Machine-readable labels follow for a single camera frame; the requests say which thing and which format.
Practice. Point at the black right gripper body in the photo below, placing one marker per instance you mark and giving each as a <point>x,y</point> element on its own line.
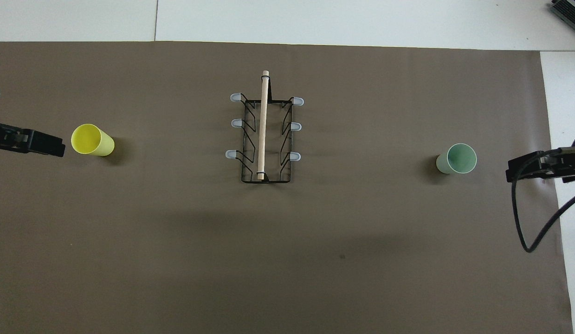
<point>563,166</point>

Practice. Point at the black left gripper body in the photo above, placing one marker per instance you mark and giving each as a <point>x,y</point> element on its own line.
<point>6,137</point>

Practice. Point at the yellow plastic cup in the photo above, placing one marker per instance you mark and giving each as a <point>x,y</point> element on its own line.
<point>90,139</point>

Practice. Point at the pale green plastic cup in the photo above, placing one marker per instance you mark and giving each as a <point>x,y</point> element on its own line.
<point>461,158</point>

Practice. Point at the brown paper table mat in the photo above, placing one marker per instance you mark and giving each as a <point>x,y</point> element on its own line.
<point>176,232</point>

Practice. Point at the grey ribbed device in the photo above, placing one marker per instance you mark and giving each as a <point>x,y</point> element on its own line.
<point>570,9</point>

